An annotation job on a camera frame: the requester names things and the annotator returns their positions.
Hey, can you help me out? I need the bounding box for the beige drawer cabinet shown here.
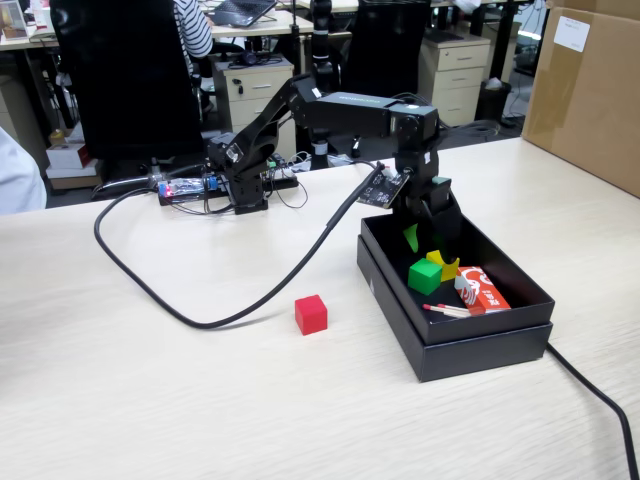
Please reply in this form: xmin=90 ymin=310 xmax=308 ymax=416
xmin=212 ymin=56 xmax=296 ymax=156
xmin=417 ymin=35 xmax=492 ymax=129

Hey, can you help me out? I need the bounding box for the controller board with red LED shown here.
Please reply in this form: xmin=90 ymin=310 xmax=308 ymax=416
xmin=157 ymin=175 xmax=221 ymax=207

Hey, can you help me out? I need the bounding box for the person in white shirt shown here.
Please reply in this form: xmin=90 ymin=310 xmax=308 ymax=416
xmin=0 ymin=127 xmax=48 ymax=216

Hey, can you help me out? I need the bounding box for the yellow wooden cube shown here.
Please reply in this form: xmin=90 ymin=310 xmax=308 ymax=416
xmin=425 ymin=248 xmax=461 ymax=284

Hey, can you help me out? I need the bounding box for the black office chair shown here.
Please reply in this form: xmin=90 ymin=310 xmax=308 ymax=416
xmin=48 ymin=0 xmax=207 ymax=196
xmin=342 ymin=0 xmax=434 ymax=159

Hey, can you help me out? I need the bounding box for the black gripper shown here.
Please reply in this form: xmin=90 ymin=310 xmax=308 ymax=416
xmin=392 ymin=146 xmax=463 ymax=265

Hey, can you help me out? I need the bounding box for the thick black table cable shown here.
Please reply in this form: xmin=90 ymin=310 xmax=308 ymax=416
xmin=546 ymin=342 xmax=640 ymax=480

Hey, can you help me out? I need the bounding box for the thick black camera cable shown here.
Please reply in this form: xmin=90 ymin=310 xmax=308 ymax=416
xmin=93 ymin=160 xmax=387 ymax=331

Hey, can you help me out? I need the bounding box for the orange white matchbox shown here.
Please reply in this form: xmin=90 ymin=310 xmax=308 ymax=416
xmin=453 ymin=265 xmax=513 ymax=317

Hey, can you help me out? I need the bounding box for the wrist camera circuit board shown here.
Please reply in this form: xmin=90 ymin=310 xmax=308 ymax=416
xmin=356 ymin=172 xmax=412 ymax=211

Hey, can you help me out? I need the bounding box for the black pole with white bands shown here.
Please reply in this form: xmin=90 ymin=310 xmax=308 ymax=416
xmin=308 ymin=0 xmax=335 ymax=170

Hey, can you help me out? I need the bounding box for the black box tray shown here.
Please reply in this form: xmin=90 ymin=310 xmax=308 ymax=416
xmin=359 ymin=205 xmax=557 ymax=347

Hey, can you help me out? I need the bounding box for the thin black wire loop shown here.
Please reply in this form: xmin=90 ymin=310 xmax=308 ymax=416
xmin=272 ymin=172 xmax=309 ymax=210

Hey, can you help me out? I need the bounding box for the black open box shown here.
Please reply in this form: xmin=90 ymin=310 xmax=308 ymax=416
xmin=355 ymin=234 xmax=555 ymax=384

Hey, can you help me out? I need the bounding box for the white paper label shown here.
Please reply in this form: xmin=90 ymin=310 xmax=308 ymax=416
xmin=552 ymin=15 xmax=591 ymax=54

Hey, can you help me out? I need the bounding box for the black trash bin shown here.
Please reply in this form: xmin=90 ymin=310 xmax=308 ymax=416
xmin=473 ymin=78 xmax=514 ymax=130

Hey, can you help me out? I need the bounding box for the beige office desk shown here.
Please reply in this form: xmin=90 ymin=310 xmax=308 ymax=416
xmin=0 ymin=7 xmax=315 ymax=109

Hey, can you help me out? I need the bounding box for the white and red carton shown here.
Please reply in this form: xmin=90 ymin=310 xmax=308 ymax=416
xmin=46 ymin=142 xmax=96 ymax=171

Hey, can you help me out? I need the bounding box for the red wooden cube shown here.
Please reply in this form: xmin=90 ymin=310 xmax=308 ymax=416
xmin=293 ymin=293 xmax=329 ymax=337

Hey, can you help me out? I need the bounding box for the green wooden cube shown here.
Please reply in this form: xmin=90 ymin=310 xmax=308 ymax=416
xmin=407 ymin=258 xmax=444 ymax=296

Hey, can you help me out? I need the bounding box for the person in striped shirt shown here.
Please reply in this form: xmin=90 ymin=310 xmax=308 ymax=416
xmin=172 ymin=0 xmax=215 ymax=76

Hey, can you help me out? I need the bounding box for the black laptop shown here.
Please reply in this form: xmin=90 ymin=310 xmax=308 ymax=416
xmin=207 ymin=0 xmax=279 ymax=29

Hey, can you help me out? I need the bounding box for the large brown cardboard box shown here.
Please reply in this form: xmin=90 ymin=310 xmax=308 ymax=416
xmin=519 ymin=0 xmax=640 ymax=200

